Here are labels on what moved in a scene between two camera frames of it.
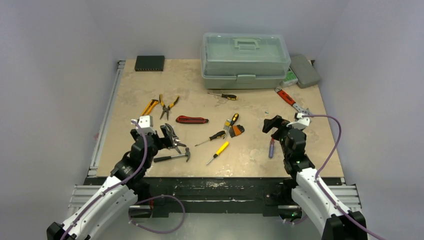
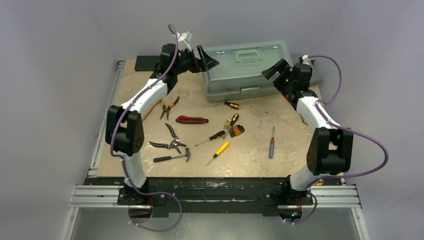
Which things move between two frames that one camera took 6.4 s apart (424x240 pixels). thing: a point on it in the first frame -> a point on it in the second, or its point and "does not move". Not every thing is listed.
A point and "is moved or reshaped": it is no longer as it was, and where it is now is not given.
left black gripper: (165, 141) -> (197, 63)
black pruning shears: (176, 142) does not move
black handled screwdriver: (218, 135) does not move
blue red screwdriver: (271, 147) does not move
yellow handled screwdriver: (222, 148) does not move
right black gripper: (279, 125) -> (280, 75)
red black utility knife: (188, 120) does not move
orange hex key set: (236, 130) does not move
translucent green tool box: (239, 61) is moved or reshaped
